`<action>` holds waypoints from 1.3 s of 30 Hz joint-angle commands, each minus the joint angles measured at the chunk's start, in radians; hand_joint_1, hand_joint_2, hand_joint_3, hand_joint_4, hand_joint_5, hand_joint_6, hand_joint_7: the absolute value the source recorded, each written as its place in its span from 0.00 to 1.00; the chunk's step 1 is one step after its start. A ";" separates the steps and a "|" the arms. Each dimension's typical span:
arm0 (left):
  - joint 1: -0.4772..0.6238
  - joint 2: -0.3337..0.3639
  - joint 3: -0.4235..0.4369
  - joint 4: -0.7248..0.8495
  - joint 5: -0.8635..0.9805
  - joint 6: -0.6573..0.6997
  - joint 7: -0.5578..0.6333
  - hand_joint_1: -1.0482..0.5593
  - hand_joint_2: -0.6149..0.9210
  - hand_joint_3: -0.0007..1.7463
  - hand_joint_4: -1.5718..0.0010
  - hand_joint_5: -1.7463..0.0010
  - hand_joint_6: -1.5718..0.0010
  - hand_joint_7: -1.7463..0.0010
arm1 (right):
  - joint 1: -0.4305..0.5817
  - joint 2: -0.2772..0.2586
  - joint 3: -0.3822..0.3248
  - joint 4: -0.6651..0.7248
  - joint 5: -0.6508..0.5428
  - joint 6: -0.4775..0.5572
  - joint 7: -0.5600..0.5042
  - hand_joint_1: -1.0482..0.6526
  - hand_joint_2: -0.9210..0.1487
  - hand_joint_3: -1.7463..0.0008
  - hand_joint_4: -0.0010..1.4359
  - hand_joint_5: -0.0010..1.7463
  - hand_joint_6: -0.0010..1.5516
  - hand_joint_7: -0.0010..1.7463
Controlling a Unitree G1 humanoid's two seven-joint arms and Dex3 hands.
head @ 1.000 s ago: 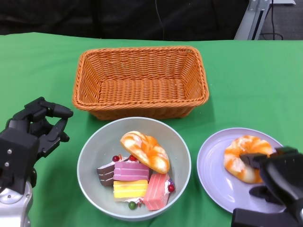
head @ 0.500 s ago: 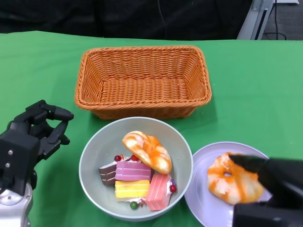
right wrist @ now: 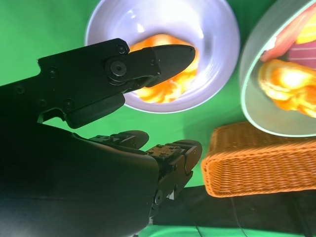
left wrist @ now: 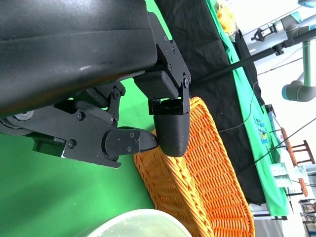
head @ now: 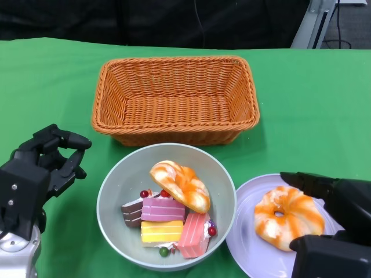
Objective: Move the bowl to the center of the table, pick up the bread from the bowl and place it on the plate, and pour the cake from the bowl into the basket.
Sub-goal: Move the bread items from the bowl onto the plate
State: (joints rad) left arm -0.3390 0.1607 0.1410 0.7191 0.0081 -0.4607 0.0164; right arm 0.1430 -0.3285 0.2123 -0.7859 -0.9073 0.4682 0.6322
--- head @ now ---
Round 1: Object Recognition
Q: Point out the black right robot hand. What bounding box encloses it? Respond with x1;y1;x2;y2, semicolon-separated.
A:
279;171;371;278

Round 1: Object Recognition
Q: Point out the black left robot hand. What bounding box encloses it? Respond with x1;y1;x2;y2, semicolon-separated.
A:
10;123;92;200

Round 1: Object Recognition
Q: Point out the orange white twisted bread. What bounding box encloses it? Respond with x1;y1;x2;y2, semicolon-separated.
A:
150;160;211;214
254;186;325;252

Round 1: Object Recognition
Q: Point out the pale green bowl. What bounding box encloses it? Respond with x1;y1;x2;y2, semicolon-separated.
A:
96;142;236;272

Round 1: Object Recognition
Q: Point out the brown chocolate cake slice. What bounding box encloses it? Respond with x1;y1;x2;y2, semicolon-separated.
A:
121;188;172;229

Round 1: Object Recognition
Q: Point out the magenta pink cake slice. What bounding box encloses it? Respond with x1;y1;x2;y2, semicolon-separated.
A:
140;197;186;222

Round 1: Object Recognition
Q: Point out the yellow cake slice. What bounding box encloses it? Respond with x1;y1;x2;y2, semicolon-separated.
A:
141;220;185;257

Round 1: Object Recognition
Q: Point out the salmon pink cake slice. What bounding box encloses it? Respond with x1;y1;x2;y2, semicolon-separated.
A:
177;213;217;259

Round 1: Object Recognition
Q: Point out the lavender plate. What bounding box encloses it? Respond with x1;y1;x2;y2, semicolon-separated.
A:
225;173;348;278

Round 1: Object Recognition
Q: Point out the orange wicker basket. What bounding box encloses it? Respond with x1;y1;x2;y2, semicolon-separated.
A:
91;56;260;147

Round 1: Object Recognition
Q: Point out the green tablecloth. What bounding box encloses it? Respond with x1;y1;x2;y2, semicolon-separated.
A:
0;36;371;278

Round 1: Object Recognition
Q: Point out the black backdrop cloth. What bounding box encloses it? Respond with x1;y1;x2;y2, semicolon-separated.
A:
0;0;308;49

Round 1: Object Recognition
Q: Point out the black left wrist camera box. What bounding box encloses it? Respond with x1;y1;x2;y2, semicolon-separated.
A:
0;162;50;242

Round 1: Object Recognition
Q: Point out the black floor cable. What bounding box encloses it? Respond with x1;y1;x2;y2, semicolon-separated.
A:
322;0;352;50

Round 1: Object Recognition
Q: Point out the grey metal frame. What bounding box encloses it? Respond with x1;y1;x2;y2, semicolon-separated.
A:
290;0;366;49

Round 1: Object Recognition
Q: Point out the thin black hanging cable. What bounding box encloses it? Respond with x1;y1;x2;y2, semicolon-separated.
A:
193;0;205;48

